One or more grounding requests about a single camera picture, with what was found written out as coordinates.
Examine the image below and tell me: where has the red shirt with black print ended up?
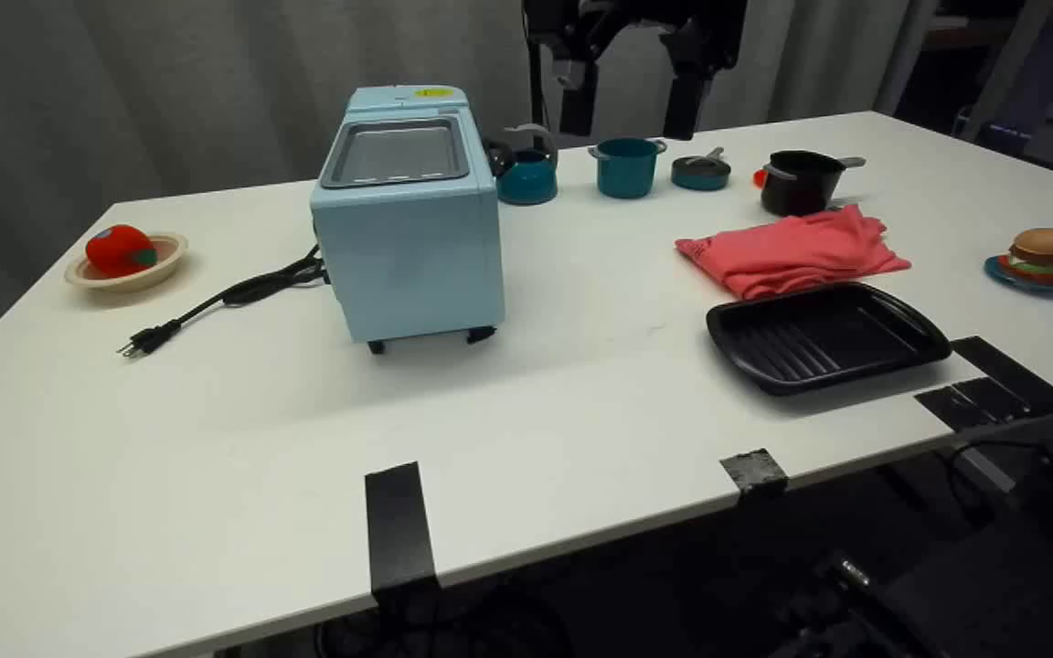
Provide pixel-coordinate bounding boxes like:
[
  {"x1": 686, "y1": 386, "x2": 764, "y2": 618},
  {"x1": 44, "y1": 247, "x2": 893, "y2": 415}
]
[{"x1": 674, "y1": 202, "x2": 915, "y2": 303}]

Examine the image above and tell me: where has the black toy pot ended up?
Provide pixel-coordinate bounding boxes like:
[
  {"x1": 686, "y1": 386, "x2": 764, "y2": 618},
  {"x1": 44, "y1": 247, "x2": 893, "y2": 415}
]
[{"x1": 749, "y1": 146, "x2": 870, "y2": 220}]

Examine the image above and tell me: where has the wide black tape patch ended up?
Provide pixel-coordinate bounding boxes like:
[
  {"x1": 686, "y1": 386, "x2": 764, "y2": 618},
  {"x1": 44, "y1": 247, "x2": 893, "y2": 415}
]
[{"x1": 910, "y1": 333, "x2": 1053, "y2": 434}]

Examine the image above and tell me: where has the small black tape square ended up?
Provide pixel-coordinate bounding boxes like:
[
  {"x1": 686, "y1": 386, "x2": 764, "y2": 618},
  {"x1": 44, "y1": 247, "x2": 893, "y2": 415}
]
[{"x1": 719, "y1": 446, "x2": 789, "y2": 496}]

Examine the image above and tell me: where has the light blue toaster oven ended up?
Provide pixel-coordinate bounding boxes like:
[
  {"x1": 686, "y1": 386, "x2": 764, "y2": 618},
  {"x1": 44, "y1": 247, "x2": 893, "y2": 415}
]
[{"x1": 307, "y1": 80, "x2": 509, "y2": 359}]

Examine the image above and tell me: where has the teal cup left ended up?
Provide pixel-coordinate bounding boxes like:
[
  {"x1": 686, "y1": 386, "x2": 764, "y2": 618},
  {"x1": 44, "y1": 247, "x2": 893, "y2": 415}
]
[{"x1": 482, "y1": 122, "x2": 563, "y2": 209}]

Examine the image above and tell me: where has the teal round plate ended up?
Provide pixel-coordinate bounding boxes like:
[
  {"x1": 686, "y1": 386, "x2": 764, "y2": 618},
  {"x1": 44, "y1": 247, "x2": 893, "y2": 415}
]
[{"x1": 980, "y1": 250, "x2": 1053, "y2": 303}]

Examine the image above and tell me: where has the red toy pepper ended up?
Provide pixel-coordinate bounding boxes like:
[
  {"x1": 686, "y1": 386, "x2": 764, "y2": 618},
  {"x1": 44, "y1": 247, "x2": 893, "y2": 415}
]
[{"x1": 85, "y1": 222, "x2": 162, "y2": 283}]

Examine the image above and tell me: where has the teal toy pot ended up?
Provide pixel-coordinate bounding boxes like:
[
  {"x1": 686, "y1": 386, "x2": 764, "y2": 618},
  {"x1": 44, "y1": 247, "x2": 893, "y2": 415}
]
[{"x1": 584, "y1": 135, "x2": 670, "y2": 202}]

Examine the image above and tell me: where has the black power cord with plug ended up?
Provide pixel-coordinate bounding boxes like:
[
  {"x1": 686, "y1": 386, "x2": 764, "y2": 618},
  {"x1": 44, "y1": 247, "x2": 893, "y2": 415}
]
[{"x1": 116, "y1": 247, "x2": 331, "y2": 361}]

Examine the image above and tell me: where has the teal toy pan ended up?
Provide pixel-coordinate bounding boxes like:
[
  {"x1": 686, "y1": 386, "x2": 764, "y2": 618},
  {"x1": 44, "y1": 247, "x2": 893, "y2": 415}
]
[{"x1": 670, "y1": 142, "x2": 733, "y2": 195}]

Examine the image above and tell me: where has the black grill tray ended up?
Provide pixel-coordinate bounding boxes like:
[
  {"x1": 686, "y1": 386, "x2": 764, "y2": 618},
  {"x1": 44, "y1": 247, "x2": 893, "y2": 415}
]
[{"x1": 703, "y1": 283, "x2": 959, "y2": 399}]

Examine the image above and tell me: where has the long black tape strip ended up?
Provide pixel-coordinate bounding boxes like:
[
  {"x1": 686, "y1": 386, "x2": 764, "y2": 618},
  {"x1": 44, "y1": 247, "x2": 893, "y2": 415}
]
[{"x1": 360, "y1": 460, "x2": 443, "y2": 598}]

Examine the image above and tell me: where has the black camera tripod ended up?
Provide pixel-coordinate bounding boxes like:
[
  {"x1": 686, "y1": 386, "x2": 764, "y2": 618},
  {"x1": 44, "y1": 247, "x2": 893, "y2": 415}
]
[{"x1": 518, "y1": 0, "x2": 753, "y2": 142}]

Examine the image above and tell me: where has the red fruit on plate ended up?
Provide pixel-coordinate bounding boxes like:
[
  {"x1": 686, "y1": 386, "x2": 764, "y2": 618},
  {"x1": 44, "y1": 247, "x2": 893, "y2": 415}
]
[{"x1": 62, "y1": 230, "x2": 191, "y2": 298}]

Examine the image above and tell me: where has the toy burger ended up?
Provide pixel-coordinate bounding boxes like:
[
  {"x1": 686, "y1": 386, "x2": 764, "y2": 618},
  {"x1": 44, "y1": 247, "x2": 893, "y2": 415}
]
[{"x1": 995, "y1": 222, "x2": 1053, "y2": 292}]

